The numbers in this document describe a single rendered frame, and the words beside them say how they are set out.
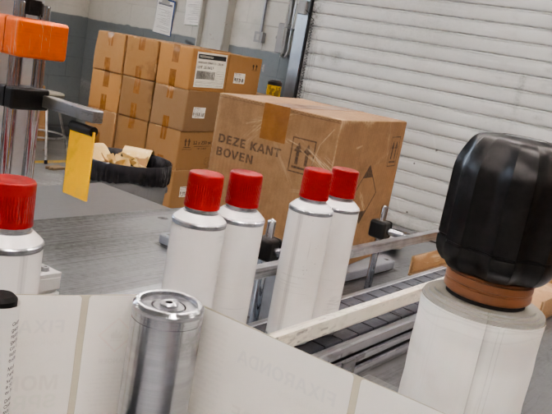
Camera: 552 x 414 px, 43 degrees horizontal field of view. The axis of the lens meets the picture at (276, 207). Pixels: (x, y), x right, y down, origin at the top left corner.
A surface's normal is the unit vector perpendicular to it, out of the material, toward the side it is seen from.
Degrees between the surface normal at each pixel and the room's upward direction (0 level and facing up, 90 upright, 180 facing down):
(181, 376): 90
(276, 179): 90
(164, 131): 88
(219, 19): 90
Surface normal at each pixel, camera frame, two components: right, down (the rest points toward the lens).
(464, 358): -0.41, 0.07
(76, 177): -0.61, 0.06
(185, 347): 0.64, 0.28
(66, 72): 0.80, 0.26
